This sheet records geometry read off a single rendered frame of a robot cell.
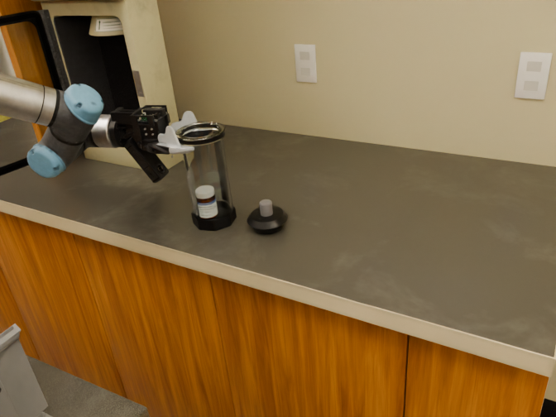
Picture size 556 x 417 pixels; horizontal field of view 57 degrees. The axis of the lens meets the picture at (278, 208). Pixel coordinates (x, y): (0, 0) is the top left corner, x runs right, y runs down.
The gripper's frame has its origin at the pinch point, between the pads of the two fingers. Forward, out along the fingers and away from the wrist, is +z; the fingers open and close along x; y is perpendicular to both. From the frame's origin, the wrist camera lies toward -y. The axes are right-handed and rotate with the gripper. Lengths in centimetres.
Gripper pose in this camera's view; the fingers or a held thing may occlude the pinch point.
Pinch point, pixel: (201, 141)
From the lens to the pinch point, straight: 113.6
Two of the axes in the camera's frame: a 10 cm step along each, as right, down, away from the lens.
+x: 2.6, -4.9, 8.3
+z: 9.6, 0.6, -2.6
